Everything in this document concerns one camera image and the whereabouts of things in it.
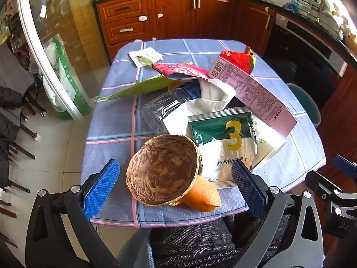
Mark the black built-in oven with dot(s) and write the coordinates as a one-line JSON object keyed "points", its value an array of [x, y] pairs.
{"points": [[301, 58]]}

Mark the green and white plastic bag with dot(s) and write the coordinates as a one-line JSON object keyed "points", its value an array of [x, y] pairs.
{"points": [[67, 72]]}

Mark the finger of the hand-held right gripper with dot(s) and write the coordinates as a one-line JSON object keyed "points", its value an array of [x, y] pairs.
{"points": [[345, 166]]}

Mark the green and white snack packet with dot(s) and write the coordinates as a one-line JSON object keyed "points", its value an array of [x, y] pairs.
{"points": [[220, 134]]}

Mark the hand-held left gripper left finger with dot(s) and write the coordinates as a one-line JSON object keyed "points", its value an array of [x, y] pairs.
{"points": [[101, 187]]}

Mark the large orange peel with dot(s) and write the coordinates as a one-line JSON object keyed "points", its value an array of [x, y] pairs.
{"points": [[203, 195]]}

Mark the brown coconut shell half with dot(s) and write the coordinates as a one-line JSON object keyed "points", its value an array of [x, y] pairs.
{"points": [[161, 170]]}

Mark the long green vegetable leaf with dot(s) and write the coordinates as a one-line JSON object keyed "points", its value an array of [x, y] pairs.
{"points": [[145, 86]]}

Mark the large white paper napkin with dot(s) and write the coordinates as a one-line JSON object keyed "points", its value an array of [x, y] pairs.
{"points": [[206, 103]]}

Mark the black jacket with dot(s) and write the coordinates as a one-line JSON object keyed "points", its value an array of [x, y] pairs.
{"points": [[7, 122]]}

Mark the blue plaid tablecloth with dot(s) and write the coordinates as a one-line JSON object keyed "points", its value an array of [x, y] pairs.
{"points": [[117, 122]]}

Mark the red snack packet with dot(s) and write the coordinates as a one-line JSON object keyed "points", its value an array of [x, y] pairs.
{"points": [[178, 71]]}

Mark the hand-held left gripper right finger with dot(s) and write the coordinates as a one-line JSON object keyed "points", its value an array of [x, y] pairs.
{"points": [[248, 189]]}

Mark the grey fabric chair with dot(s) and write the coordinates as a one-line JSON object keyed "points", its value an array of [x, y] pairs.
{"points": [[189, 243]]}

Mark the brown wooden kitchen cabinet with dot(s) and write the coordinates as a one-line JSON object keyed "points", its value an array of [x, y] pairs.
{"points": [[214, 16]]}

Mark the clear plastic bottle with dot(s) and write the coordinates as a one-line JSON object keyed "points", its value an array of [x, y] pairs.
{"points": [[159, 109]]}

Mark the white tissue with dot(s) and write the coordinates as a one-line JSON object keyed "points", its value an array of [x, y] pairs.
{"points": [[147, 53]]}

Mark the dark wooden chair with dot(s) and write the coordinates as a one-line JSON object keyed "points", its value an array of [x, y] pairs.
{"points": [[32, 100], [22, 148]]}

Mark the glass sliding door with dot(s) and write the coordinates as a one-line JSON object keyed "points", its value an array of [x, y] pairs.
{"points": [[61, 22]]}

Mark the wooden cabinet drawer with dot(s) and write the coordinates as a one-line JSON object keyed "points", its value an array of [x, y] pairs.
{"points": [[117, 50], [122, 11], [125, 30]]}

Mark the pink and red carton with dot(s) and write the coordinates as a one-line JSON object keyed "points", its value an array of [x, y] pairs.
{"points": [[265, 100]]}

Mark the metal dish rack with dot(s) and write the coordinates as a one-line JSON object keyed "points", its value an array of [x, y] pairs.
{"points": [[318, 8]]}

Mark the white paper packet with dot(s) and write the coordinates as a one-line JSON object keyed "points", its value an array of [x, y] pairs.
{"points": [[267, 142]]}

